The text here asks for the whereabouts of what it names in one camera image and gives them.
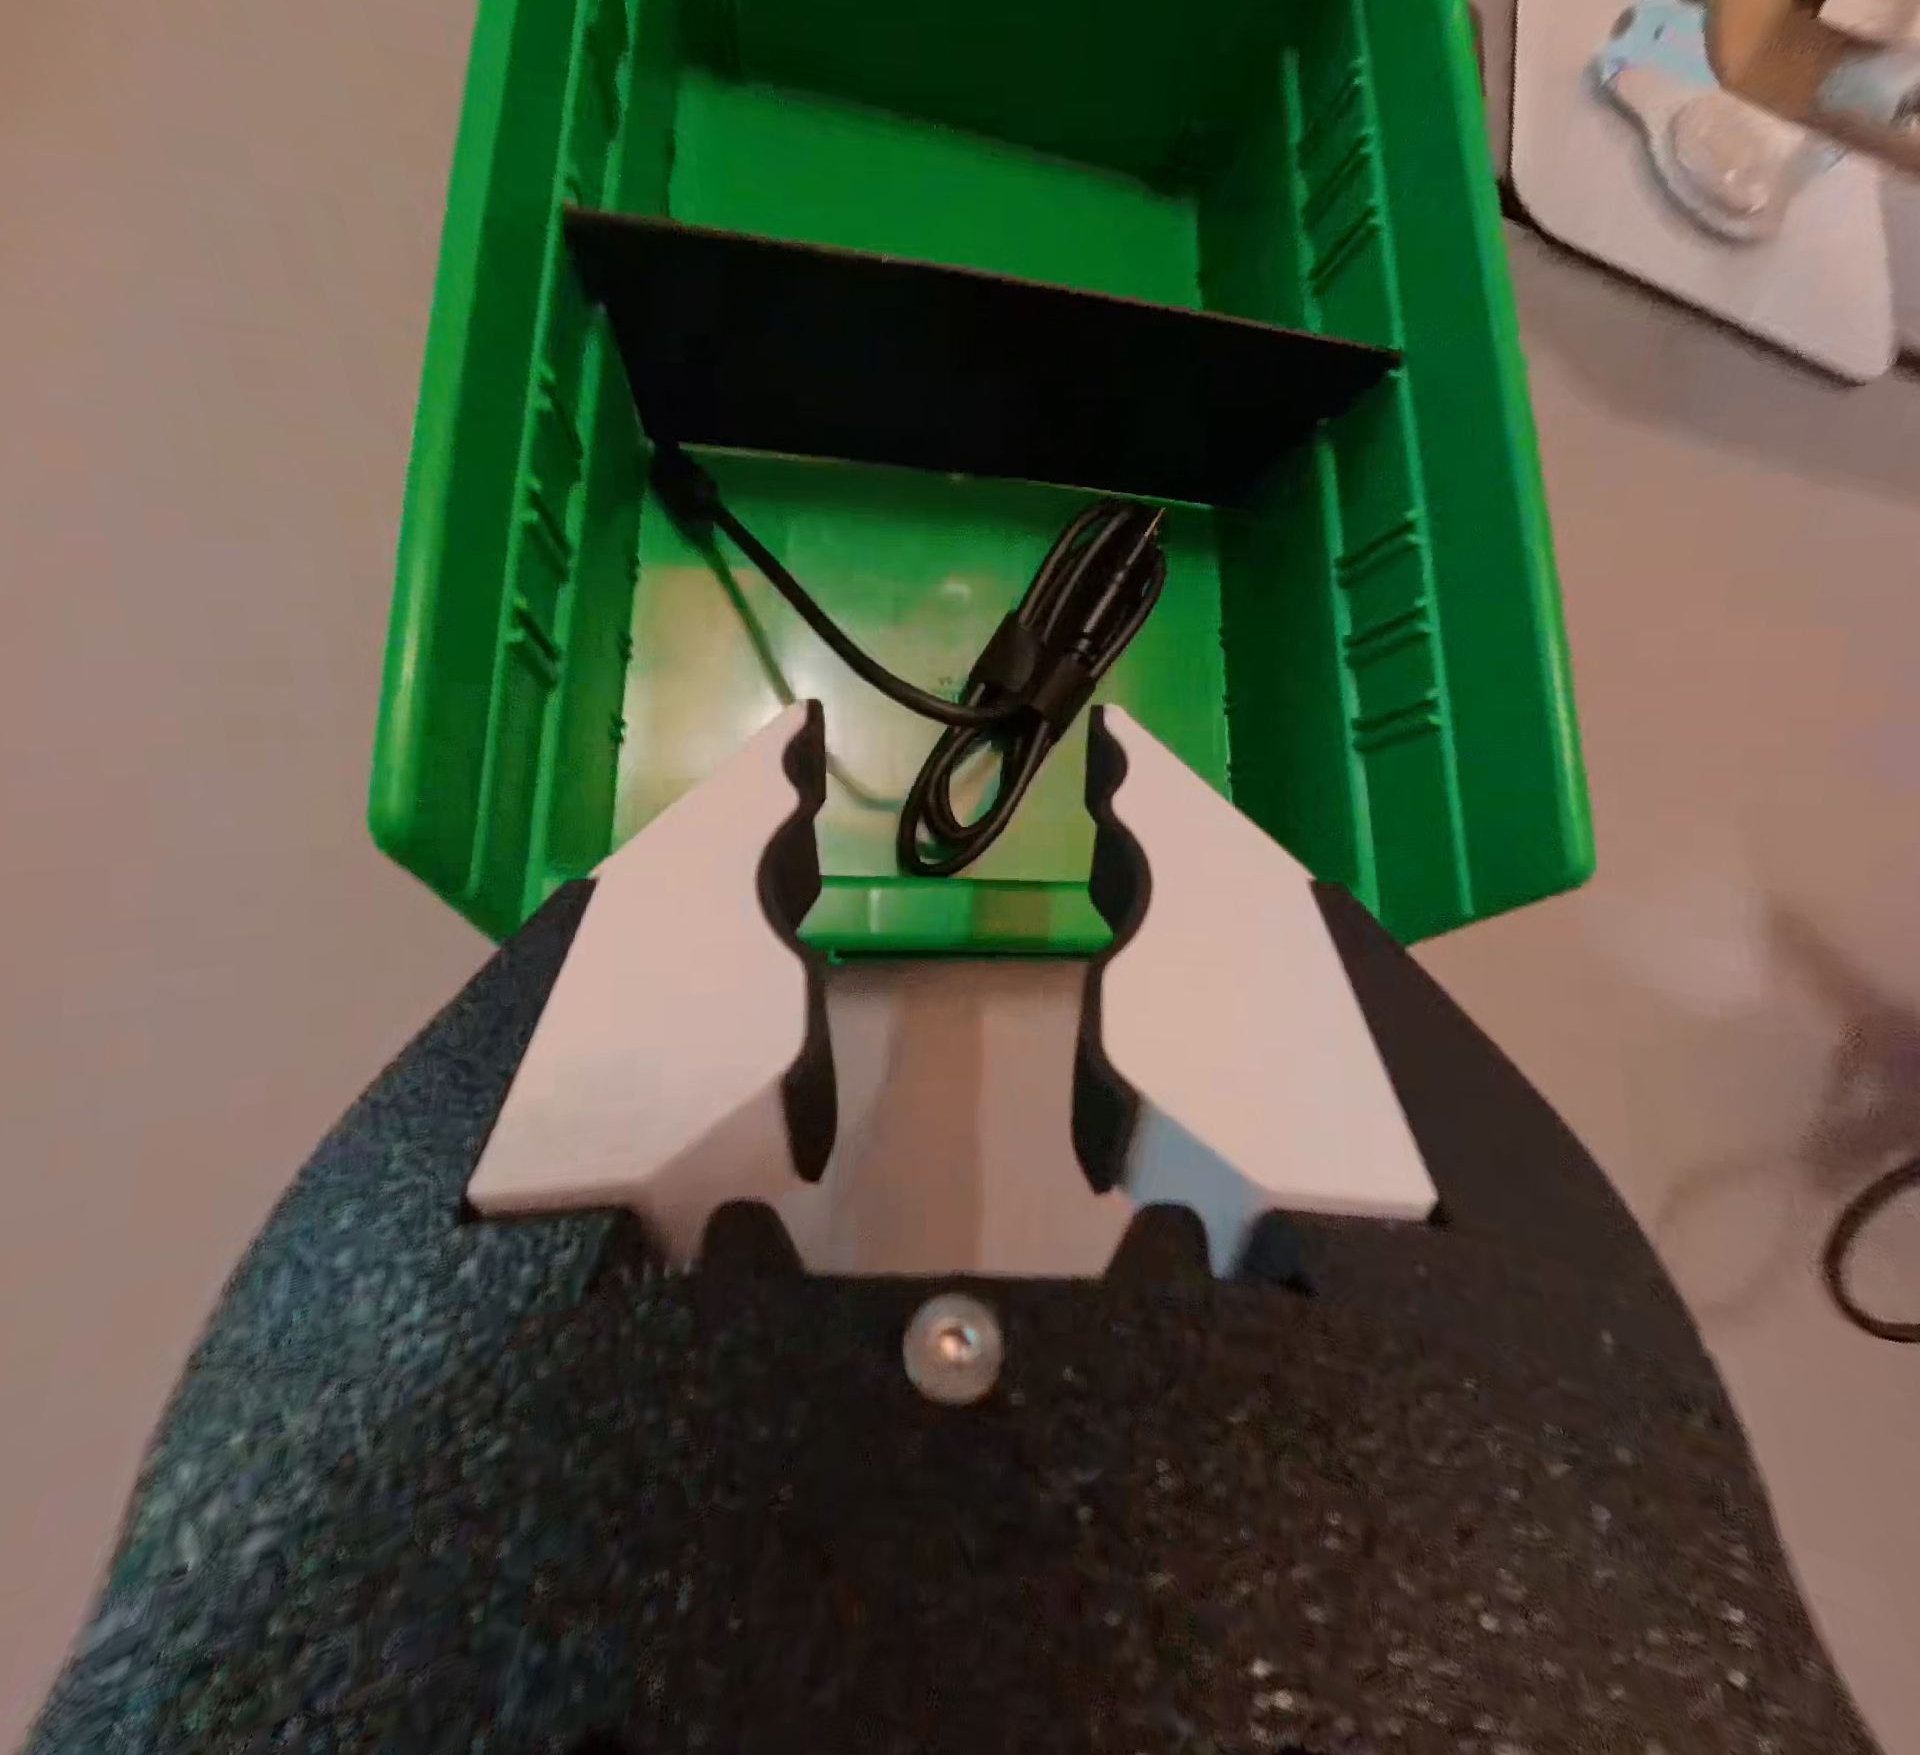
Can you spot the black bin divider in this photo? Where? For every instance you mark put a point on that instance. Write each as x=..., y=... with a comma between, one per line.
x=961, y=360

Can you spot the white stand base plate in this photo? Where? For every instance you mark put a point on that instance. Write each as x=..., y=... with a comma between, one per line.
x=1591, y=167

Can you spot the grey desk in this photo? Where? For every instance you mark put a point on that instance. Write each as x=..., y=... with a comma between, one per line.
x=196, y=435

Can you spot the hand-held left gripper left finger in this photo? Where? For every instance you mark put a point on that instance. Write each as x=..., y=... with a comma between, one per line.
x=646, y=1036

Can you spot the green plastic bin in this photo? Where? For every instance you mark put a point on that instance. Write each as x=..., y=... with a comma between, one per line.
x=1425, y=512

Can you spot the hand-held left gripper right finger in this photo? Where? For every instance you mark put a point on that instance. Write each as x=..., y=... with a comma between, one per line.
x=1262, y=1036

